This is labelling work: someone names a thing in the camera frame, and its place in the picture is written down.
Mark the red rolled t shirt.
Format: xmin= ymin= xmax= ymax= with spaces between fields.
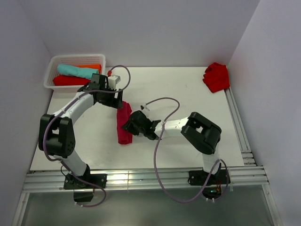
xmin=53 ymin=75 xmax=90 ymax=86

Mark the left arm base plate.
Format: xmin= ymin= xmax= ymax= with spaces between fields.
xmin=63 ymin=174 xmax=107 ymax=190

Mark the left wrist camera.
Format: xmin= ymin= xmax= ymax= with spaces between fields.
xmin=107 ymin=70 xmax=121 ymax=89

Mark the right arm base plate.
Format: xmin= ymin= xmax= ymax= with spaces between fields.
xmin=188 ymin=169 xmax=231 ymax=186

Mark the teal rolled t shirt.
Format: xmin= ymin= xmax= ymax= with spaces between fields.
xmin=57 ymin=64 xmax=98 ymax=80

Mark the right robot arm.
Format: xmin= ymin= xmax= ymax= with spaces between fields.
xmin=122 ymin=110 xmax=222 ymax=184

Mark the red crumpled t shirt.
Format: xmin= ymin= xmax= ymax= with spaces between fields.
xmin=203 ymin=62 xmax=230 ymax=93

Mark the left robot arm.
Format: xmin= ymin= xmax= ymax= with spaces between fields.
xmin=38 ymin=74 xmax=123 ymax=188

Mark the aluminium front rail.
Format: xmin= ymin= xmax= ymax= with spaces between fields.
xmin=22 ymin=166 xmax=269 ymax=193

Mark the white plastic basket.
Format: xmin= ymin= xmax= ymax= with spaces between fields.
xmin=44 ymin=54 xmax=106 ymax=92

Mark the aluminium side rail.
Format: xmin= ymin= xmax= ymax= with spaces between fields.
xmin=224 ymin=88 xmax=257 ymax=167

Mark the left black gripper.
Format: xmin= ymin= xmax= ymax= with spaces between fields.
xmin=99 ymin=85 xmax=123 ymax=109

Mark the orange rolled t shirt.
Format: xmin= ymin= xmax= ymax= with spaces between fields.
xmin=76 ymin=64 xmax=102 ymax=72

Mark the pink t shirt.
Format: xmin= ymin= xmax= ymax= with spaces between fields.
xmin=117 ymin=101 xmax=133 ymax=145

